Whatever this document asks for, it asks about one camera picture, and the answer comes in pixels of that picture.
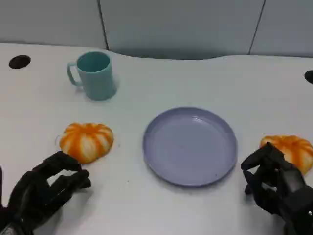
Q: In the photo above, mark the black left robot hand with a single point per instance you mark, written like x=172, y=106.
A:
x=29, y=193

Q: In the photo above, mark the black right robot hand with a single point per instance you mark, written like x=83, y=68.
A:
x=292, y=181

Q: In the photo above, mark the orange and white bread roll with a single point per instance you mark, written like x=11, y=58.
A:
x=88, y=140
x=296, y=149

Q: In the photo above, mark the lilac plate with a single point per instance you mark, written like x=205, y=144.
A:
x=190, y=149

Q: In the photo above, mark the pale green mug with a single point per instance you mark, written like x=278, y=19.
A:
x=97, y=83

